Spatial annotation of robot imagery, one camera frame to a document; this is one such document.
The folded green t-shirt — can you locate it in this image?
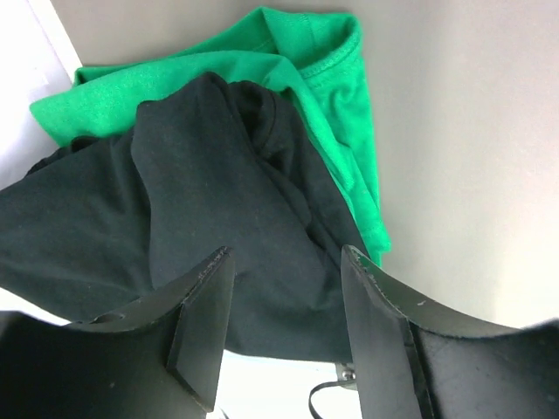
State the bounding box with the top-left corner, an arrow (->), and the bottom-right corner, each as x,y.
30,6 -> 391,263

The black t-shirt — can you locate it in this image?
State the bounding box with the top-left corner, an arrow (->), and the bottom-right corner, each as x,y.
1,73 -> 362,362

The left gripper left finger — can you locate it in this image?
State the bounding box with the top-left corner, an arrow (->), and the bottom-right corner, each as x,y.
1,247 -> 235,418

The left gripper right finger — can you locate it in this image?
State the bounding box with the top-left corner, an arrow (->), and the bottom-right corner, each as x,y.
341,245 -> 558,418

